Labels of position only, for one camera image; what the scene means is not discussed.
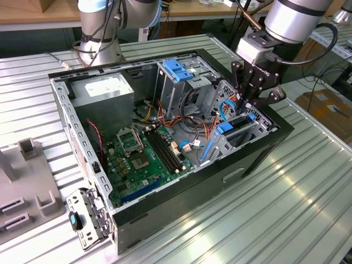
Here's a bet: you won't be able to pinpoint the green motherboard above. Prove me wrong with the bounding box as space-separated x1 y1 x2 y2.
103 125 197 208

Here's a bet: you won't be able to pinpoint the metal slat side table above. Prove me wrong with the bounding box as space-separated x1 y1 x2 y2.
307 19 352 79

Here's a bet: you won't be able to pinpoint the metal socket cover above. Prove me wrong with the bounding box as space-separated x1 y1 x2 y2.
116 128 144 157

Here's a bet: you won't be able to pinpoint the black latch with blue button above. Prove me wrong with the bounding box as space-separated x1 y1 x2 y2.
68 211 84 232

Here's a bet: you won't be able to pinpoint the blue expansion slot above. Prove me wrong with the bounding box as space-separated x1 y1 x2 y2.
120 177 163 205

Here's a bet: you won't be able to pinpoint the grey parts rack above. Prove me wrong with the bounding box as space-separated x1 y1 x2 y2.
0 137 67 245

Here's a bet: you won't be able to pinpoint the grey cable with metal plug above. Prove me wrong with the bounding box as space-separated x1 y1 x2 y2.
48 52 70 70

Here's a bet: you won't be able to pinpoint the hard disk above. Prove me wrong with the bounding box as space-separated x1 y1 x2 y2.
200 112 258 167

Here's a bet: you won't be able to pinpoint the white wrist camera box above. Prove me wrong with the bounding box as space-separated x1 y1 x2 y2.
235 35 275 66

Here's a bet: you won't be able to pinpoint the red black wire bundle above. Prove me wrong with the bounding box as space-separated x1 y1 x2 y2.
156 98 221 144

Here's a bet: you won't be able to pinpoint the black tripod stand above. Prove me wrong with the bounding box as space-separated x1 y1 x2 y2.
227 0 252 53

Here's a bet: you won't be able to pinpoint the brown cardboard boxes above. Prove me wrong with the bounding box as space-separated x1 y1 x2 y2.
283 41 328 69

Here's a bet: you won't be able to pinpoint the metal optical drive cage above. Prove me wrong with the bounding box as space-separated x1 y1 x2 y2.
153 53 221 116

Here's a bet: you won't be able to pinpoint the blue plastic drive bracket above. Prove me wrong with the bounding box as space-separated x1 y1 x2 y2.
162 59 193 83

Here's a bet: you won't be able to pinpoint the brown wooden box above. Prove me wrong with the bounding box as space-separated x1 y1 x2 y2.
40 0 57 13

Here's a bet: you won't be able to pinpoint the metal disk bay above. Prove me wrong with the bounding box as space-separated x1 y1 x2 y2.
199 79 277 167

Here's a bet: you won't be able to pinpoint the cardboard box with label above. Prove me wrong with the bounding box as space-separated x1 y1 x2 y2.
294 88 352 140

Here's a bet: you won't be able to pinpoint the small blue wire white plug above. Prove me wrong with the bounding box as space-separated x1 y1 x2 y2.
173 140 204 154

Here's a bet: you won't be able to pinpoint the CPU socket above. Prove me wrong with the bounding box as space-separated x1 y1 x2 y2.
129 152 152 172

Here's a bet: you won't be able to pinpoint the wooden desk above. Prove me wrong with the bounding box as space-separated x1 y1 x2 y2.
0 0 273 53

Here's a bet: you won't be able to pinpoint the blue data wire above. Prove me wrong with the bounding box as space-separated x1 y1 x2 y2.
219 99 239 122

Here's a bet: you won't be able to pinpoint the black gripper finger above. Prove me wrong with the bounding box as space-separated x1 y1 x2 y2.
246 84 287 110
230 60 250 111

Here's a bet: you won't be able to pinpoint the orange yellow power wire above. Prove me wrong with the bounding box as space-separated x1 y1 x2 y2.
227 93 244 111

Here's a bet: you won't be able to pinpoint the metal expansion bracket cover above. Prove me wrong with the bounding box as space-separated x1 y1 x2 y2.
65 186 114 251

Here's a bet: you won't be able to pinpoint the black open PC case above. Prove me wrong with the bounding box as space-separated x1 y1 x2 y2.
48 48 295 256

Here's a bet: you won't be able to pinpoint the grey power supply unit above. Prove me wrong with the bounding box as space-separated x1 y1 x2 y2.
70 73 135 135

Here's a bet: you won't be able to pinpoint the black RAM slot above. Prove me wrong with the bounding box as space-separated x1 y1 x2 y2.
145 131 174 174
148 130 178 173
155 128 184 169
152 129 181 171

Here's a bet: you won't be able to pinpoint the black camera cable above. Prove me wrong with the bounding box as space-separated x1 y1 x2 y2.
271 23 339 66

